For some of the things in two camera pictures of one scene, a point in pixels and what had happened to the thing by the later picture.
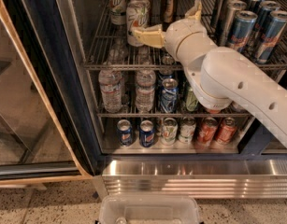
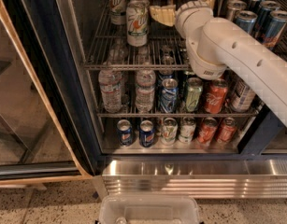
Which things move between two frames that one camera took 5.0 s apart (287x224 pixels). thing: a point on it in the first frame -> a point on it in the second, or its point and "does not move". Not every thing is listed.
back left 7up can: x=119 y=5 does not move
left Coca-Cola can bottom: x=207 y=132 does not move
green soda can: x=192 y=101 does not move
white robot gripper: x=179 y=35 -> x=187 y=10
